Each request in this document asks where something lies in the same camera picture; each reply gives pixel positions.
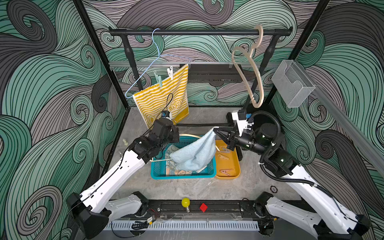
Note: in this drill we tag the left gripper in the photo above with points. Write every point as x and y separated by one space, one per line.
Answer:
172 132

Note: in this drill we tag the red diamond marker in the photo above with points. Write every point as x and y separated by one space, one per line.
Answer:
203 207

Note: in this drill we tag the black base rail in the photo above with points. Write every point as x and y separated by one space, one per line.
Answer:
166 209

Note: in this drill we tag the orange clothespin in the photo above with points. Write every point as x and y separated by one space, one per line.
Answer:
223 157

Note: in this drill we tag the light blue towel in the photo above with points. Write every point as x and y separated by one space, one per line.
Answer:
196 155

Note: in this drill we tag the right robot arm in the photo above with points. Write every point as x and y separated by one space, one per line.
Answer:
261 133

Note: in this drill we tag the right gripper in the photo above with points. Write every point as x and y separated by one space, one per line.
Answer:
233 138

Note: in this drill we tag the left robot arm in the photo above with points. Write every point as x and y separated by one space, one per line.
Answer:
93 209

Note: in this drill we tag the bunny pattern towel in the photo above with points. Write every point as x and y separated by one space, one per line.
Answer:
172 168

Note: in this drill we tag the black case on floor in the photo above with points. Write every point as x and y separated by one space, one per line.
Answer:
260 119

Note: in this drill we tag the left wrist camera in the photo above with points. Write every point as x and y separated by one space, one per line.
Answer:
166 114

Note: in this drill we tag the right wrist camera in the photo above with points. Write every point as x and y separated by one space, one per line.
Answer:
241 117

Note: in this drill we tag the yellow light bulb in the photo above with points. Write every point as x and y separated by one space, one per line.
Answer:
186 204

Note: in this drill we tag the yellow striped towel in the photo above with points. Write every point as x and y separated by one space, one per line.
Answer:
170 96

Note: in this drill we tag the white slotted cable duct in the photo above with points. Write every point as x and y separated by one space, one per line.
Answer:
248 226

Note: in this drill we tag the black clothes rack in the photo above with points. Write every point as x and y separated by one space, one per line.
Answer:
275 33

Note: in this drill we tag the poker chip on floor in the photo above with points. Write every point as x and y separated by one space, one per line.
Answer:
273 189

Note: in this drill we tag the black wall shelf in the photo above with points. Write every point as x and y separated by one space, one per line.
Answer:
216 75

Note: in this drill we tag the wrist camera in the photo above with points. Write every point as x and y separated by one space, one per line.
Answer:
241 117
166 114

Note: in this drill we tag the green clothespin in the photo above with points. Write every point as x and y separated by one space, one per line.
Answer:
158 79

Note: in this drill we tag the cream plastic hanger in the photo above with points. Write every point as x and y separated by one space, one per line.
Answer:
193 155

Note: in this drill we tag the clear acrylic wall box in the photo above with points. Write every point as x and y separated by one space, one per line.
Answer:
293 83

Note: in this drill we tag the yellow plastic tray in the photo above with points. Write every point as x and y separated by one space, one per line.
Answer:
233 163

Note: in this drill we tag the blue wire hanger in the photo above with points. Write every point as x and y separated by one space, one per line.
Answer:
189 60

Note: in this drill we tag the teal perforated plastic basket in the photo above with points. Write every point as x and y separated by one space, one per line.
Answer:
158 166

